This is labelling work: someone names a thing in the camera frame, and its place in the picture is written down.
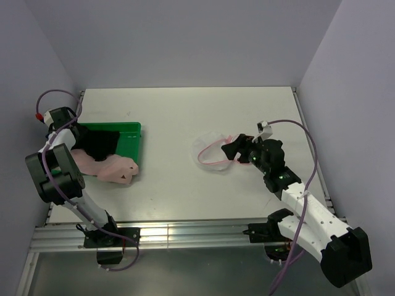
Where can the green plastic tray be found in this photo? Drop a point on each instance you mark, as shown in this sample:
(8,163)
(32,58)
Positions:
(128,143)

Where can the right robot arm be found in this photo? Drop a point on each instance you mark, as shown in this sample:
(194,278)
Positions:
(342,251)

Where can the pink garment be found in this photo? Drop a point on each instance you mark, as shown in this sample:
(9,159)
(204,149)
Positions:
(114,169)

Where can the black bra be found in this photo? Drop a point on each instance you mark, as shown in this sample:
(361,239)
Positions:
(98,144)

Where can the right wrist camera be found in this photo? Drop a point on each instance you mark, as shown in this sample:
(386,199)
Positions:
(264,130)

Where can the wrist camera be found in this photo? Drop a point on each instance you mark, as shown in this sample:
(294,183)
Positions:
(264,130)
(45,118)

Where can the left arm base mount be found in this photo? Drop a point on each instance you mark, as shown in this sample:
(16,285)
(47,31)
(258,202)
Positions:
(111,249)

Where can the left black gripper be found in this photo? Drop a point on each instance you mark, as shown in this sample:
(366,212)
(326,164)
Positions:
(74,124)

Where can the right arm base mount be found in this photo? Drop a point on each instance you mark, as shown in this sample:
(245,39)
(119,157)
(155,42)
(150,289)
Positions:
(276,246)

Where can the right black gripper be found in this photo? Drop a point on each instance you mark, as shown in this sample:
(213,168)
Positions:
(242,145)

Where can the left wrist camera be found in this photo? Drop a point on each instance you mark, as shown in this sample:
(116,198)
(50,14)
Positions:
(45,118)

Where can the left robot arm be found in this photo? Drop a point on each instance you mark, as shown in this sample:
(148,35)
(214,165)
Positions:
(58,179)

